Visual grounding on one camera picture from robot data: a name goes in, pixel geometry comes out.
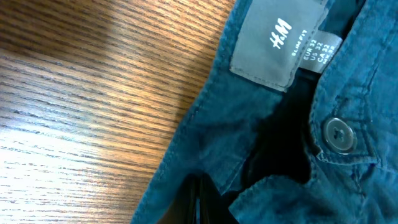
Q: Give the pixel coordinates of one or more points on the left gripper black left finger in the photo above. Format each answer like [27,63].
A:
[183,208]

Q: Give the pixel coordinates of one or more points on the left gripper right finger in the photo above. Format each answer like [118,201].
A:
[213,209]

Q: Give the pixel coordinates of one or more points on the dark blue shorts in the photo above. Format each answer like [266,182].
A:
[297,121]

